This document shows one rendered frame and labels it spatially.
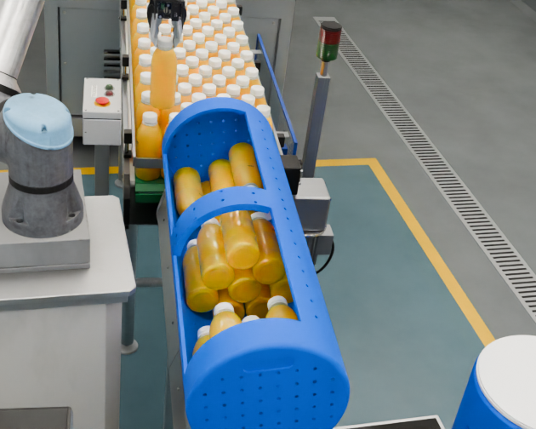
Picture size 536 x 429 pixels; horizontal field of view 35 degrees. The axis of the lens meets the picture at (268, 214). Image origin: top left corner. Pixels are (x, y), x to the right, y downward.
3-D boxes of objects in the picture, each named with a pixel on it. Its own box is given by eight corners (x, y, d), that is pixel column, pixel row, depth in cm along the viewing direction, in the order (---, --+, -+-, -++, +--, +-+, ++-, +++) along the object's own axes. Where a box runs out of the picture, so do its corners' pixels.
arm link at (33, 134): (49, 195, 151) (46, 128, 144) (-14, 174, 155) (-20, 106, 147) (87, 165, 161) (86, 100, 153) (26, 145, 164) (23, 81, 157)
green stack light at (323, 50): (317, 60, 251) (320, 44, 248) (313, 51, 256) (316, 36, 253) (339, 61, 252) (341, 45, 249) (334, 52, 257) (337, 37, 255)
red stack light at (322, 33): (320, 44, 248) (322, 31, 246) (316, 35, 253) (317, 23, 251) (341, 45, 249) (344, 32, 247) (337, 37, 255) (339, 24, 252)
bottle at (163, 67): (179, 107, 232) (183, 48, 222) (156, 111, 229) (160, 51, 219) (167, 96, 236) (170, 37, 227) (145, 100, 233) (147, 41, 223)
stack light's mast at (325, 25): (315, 79, 254) (322, 28, 245) (310, 70, 259) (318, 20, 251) (335, 80, 256) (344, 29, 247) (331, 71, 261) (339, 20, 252)
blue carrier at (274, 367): (191, 470, 153) (179, 355, 137) (166, 197, 224) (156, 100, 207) (347, 449, 156) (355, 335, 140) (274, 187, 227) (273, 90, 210)
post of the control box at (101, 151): (94, 388, 291) (94, 130, 235) (94, 380, 294) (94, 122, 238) (106, 388, 292) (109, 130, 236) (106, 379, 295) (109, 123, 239)
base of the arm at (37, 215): (6, 243, 155) (2, 197, 149) (-3, 197, 166) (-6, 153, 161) (89, 233, 160) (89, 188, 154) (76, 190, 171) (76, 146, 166)
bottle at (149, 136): (154, 167, 242) (156, 111, 232) (163, 179, 237) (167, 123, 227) (131, 171, 238) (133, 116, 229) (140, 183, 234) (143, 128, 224)
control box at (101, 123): (82, 145, 228) (82, 110, 222) (84, 109, 244) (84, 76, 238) (121, 145, 230) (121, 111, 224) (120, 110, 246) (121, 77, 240)
